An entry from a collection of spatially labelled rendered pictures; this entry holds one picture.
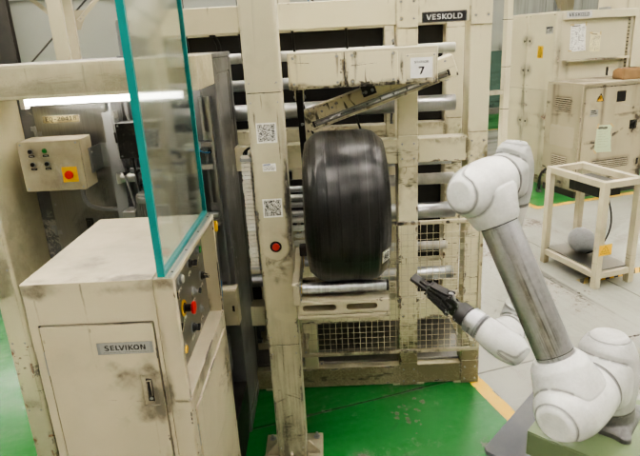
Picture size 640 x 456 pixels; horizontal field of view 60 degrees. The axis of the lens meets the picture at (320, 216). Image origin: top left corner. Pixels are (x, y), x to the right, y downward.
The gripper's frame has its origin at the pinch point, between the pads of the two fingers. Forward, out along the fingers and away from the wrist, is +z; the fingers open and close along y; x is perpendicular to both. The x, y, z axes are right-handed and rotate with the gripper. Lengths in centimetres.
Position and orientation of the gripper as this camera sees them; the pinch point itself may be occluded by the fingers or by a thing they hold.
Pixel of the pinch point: (420, 282)
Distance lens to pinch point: 198.4
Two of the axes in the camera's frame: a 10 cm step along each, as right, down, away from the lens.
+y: 0.5, 6.7, 7.4
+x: 7.2, -5.3, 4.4
